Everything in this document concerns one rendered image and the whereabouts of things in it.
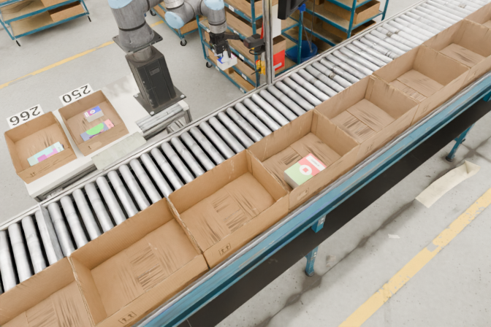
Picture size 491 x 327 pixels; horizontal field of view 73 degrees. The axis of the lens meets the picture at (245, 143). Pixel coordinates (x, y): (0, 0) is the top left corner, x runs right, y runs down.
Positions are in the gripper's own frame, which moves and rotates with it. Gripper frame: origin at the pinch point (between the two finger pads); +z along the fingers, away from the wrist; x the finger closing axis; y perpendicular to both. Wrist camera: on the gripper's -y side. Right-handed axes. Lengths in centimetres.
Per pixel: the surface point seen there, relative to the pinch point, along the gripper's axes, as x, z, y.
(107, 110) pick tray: -43, 29, 68
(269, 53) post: 3.7, 6.9, -27.9
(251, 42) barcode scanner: -0.5, -2.9, -18.1
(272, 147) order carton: 60, 10, 15
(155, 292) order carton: 89, 4, 87
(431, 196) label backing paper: 106, 105, -92
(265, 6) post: 2.8, -22.7, -26.6
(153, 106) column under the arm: -24, 27, 44
